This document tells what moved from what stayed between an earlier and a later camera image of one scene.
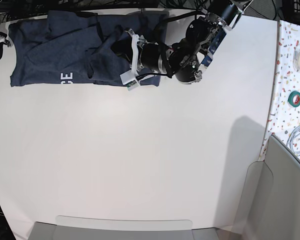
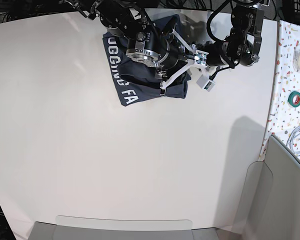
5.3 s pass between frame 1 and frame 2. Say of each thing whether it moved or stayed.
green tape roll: stayed
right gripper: moved
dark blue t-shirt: moved
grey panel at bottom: stayed
